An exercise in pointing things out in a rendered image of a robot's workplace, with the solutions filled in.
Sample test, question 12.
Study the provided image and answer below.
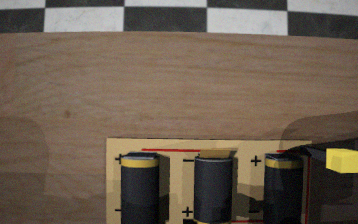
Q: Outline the black battery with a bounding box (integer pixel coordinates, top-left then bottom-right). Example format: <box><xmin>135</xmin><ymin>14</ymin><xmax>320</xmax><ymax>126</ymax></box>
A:
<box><xmin>121</xmin><ymin>155</ymin><xmax>160</xmax><ymax>224</ymax></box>
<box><xmin>193</xmin><ymin>156</ymin><xmax>233</xmax><ymax>224</ymax></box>
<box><xmin>263</xmin><ymin>156</ymin><xmax>304</xmax><ymax>224</ymax></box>

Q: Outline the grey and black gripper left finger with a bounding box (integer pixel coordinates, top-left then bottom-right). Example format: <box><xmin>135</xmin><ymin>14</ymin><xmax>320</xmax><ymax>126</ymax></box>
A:
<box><xmin>183</xmin><ymin>219</ymin><xmax>197</xmax><ymax>224</ymax></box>

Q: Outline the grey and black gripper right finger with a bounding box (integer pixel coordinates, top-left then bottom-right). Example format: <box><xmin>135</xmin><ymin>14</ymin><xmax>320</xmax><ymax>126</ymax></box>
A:
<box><xmin>280</xmin><ymin>217</ymin><xmax>302</xmax><ymax>224</ymax></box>

